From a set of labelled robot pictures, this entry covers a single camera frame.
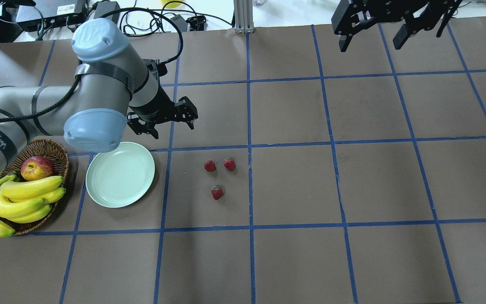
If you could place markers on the red strawberry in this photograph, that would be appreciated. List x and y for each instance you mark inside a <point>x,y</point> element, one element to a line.
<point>210,166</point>
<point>230,164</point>
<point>217,192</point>

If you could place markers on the aluminium frame post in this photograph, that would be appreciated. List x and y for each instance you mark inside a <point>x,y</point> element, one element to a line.
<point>243,14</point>

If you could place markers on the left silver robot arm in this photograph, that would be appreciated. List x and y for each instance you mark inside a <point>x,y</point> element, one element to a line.
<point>112,87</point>

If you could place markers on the black power adapter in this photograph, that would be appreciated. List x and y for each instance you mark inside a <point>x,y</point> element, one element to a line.
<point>103,7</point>

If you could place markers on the light green plate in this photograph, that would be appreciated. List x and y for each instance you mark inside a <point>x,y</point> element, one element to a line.
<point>121,177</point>

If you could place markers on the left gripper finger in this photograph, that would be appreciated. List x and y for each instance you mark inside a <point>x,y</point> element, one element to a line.
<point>139,128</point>
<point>185,111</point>

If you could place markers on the red apple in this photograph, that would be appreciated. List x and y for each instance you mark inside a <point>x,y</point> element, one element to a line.
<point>36,168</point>

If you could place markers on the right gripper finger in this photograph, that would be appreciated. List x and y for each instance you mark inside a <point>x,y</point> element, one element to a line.
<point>350,18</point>
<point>411,27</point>

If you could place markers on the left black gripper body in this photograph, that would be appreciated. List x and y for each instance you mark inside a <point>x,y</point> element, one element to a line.
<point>155,109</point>

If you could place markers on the brown wicker basket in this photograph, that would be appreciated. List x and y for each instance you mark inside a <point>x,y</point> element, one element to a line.
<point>58,155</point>

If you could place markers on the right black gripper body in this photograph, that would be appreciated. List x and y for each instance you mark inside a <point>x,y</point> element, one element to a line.
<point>388,12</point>

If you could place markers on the yellow banana bunch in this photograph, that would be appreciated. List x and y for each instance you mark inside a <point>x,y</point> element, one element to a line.
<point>27,202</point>

